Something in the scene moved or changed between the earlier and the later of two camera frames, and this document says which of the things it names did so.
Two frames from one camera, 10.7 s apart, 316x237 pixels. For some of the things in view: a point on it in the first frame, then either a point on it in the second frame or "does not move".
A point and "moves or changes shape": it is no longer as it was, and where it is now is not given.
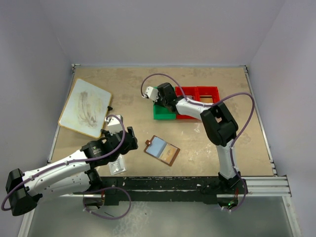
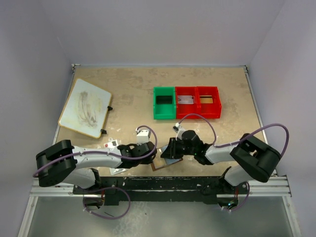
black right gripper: (158, 102) -> (171, 150)
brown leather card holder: (161, 150) moves or changes shape
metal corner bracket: (73, 64) does not move
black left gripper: (133, 145) -> (146, 162)
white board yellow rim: (86, 108) does not move
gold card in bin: (206, 98) does not move
